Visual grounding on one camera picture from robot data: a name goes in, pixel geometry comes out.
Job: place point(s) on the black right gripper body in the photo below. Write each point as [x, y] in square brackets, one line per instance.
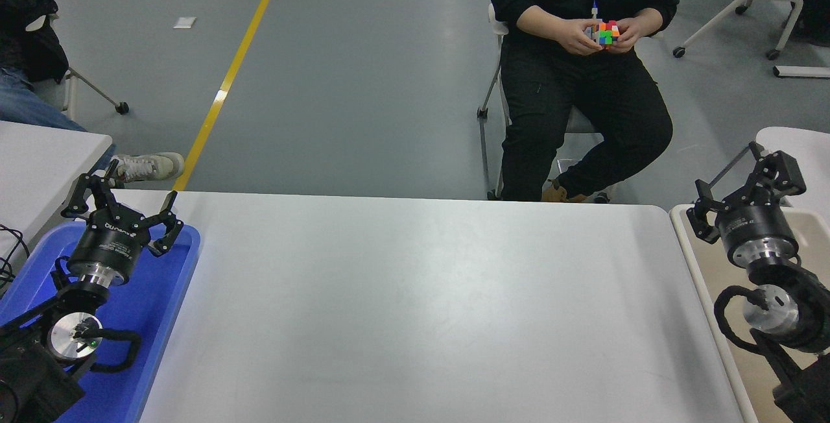
[755, 225]

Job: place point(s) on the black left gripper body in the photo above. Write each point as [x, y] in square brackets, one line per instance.
[110, 244]

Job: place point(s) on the colourful puzzle cube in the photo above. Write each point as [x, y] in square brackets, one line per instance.
[607, 34]

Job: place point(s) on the person's left forearm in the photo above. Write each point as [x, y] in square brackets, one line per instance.
[650, 19]

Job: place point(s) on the person's right forearm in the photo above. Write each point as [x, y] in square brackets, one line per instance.
[538, 21]

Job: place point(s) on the person's left hand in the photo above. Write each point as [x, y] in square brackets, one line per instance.
[630, 32]

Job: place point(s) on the person's right hand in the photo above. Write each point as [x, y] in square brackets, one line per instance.
[577, 37]

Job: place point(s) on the white round table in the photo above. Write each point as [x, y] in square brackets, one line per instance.
[810, 150]

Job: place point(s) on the large pale plastic bin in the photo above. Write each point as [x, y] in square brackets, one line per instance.
[720, 280]

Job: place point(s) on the white rectangular side table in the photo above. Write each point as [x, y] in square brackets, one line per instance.
[39, 170]

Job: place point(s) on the blue plastic tray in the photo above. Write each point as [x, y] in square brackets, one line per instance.
[155, 319]

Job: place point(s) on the white flat bar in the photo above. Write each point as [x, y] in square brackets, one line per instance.
[804, 71]

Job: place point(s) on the person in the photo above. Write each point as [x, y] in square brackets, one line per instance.
[814, 21]
[19, 105]
[583, 105]

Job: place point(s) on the silver floor outlet plate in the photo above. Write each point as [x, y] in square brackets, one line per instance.
[564, 167]

